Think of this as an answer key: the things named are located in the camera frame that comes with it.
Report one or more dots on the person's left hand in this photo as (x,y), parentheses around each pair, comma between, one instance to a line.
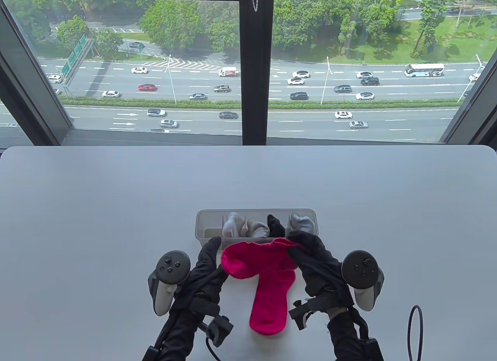
(202,275)

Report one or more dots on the person's right hand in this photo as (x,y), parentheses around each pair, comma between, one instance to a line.
(318,271)

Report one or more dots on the light blue sock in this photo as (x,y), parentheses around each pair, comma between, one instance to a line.
(303,222)

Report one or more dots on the white sock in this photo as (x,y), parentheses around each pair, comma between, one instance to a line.
(233,225)

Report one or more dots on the black sock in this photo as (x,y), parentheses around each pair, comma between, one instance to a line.
(276,225)

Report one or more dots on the grey sock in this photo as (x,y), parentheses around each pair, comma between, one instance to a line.
(258,228)

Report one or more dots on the person's left forearm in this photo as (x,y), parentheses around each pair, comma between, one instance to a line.
(178,334)

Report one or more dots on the person's right forearm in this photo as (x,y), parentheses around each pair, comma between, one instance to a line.
(349,337)

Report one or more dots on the clear plastic divided organizer box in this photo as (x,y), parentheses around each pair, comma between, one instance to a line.
(209,229)

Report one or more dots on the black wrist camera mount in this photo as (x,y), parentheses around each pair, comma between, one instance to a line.
(301,314)
(219,330)

